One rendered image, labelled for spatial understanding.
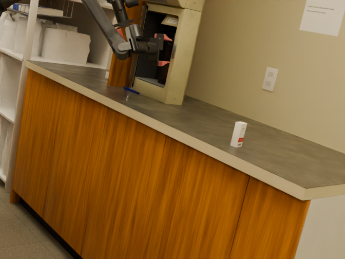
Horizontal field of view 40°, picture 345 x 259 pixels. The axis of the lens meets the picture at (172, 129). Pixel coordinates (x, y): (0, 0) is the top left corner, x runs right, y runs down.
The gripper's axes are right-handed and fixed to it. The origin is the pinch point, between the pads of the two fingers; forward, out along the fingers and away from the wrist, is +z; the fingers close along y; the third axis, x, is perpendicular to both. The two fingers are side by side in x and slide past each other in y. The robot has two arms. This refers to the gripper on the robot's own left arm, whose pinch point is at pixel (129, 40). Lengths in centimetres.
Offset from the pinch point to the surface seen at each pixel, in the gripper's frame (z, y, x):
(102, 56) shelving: 7, 16, -128
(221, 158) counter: 47, -13, 78
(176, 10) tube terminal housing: -6.9, -26.0, 1.9
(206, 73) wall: 32, -39, -34
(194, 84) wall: 37, -31, -41
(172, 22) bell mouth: -1.7, -23.2, -3.5
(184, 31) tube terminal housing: 3.9, -26.1, 5.1
